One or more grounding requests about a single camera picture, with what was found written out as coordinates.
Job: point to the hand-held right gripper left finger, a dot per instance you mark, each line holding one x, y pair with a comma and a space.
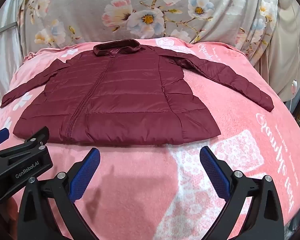
86, 172

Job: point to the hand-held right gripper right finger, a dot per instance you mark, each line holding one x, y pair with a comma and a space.
215, 172

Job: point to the maroon puffer jacket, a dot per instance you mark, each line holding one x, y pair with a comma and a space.
127, 100

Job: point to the pink printed blanket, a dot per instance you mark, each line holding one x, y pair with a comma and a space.
145, 192

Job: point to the white satin cloth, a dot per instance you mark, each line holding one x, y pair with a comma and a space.
2, 55

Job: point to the grey rod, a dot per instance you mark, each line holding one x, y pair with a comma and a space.
5, 28

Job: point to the grey floral bed sheet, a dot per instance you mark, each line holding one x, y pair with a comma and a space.
90, 17

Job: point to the beige cloth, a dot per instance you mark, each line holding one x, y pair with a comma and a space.
287, 42

